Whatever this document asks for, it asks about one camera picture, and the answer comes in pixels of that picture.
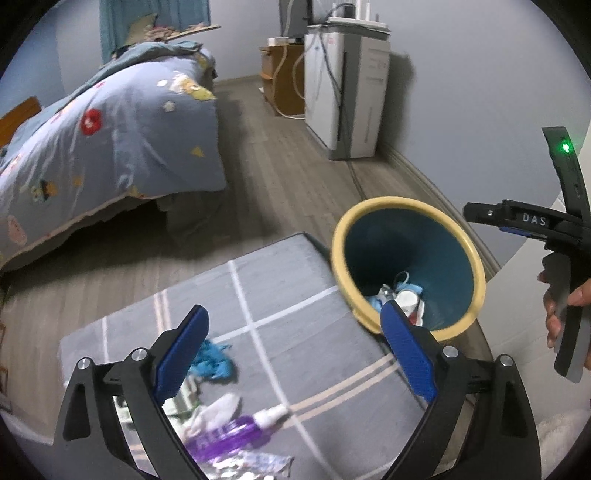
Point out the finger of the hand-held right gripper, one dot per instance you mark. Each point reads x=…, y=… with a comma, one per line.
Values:
x=521, y=231
x=482, y=213

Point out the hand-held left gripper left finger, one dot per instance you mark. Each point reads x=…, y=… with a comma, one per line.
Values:
x=180, y=355

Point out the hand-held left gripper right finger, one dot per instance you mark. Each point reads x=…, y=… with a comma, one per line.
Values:
x=408, y=350

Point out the yellow-rimmed blue trash bin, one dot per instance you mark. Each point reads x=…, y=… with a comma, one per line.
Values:
x=406, y=240

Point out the person's right hand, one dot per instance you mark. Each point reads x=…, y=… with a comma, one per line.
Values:
x=582, y=295

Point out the crumpled blue glove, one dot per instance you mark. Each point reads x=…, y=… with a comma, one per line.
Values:
x=214, y=364

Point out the white and green box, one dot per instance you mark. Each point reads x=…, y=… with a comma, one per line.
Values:
x=191, y=390

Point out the white crumpled tissue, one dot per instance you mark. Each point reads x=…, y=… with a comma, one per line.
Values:
x=217, y=408

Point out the purple spray bottle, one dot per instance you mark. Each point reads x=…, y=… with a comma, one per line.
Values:
x=231, y=436

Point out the grey checked mat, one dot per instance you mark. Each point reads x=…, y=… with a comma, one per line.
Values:
x=277, y=332

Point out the white air purifier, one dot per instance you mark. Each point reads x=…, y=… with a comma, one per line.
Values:
x=360, y=92

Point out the blue cartoon printed duvet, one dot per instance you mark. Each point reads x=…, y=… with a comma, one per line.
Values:
x=115, y=152

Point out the white router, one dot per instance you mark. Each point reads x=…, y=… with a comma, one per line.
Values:
x=355, y=21

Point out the wooden cabinet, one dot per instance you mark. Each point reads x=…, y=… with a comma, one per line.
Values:
x=286, y=78

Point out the white power strip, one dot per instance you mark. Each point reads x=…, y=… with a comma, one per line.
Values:
x=279, y=41

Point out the black monitor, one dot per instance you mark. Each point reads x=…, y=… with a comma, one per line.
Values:
x=295, y=18

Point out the plaid cloth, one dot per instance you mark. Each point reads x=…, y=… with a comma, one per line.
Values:
x=161, y=33

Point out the wooden window sill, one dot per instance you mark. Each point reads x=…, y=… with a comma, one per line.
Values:
x=207, y=27

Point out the green pillow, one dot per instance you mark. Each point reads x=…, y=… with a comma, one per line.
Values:
x=141, y=27

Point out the blue curtain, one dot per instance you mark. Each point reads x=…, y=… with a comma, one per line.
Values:
x=138, y=11

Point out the wooden bed frame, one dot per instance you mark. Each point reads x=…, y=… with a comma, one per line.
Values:
x=18, y=117

